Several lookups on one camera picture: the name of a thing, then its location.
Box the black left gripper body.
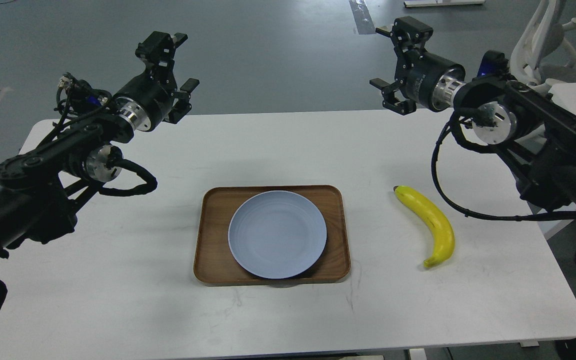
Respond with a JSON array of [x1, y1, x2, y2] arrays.
[[114, 75, 181, 132]]

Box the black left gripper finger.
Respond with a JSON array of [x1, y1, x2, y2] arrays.
[[166, 78, 201, 125], [135, 30, 188, 85]]

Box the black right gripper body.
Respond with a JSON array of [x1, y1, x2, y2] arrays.
[[398, 50, 466, 112]]

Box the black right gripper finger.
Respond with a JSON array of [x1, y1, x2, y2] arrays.
[[369, 79, 417, 116], [375, 16, 434, 63]]

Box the light blue plate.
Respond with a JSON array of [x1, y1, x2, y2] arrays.
[[227, 190, 328, 280]]

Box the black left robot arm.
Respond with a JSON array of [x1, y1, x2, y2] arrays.
[[0, 31, 200, 310]]

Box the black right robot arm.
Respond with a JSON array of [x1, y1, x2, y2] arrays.
[[370, 16, 576, 222]]

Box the yellow banana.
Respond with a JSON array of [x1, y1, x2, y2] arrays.
[[393, 185, 457, 269]]

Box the white furniture base top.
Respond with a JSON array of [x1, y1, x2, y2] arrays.
[[403, 0, 486, 9]]

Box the white office chair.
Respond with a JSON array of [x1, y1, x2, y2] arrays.
[[509, 0, 576, 95]]

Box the brown wooden tray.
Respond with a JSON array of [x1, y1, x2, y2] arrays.
[[193, 184, 351, 286]]

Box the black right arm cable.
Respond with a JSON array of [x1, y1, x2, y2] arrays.
[[431, 107, 576, 222]]

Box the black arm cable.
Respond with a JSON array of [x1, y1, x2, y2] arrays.
[[431, 107, 576, 222], [99, 159, 158, 197]]

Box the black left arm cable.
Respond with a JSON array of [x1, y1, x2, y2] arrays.
[[99, 159, 158, 197]]

